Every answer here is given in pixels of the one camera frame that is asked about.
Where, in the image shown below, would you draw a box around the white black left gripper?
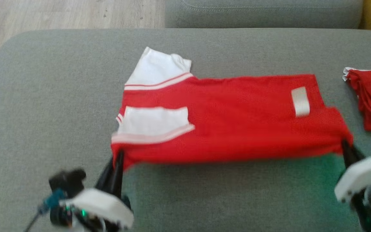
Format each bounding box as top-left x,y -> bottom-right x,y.
59,150 -> 134,230

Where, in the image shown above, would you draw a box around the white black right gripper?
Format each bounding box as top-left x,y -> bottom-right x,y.
334,139 -> 371,203

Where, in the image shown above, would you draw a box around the red shirt with white sleeves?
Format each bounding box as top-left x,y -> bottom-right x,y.
111,47 -> 354,171

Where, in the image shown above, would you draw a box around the grey fabric sofa seat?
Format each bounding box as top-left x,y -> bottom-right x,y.
0,28 -> 371,232

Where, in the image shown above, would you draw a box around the grey sofa back cushion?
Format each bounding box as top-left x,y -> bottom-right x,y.
165,0 -> 365,29

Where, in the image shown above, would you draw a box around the black cable with blue plug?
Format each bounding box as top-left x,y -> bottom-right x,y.
23,188 -> 67,232

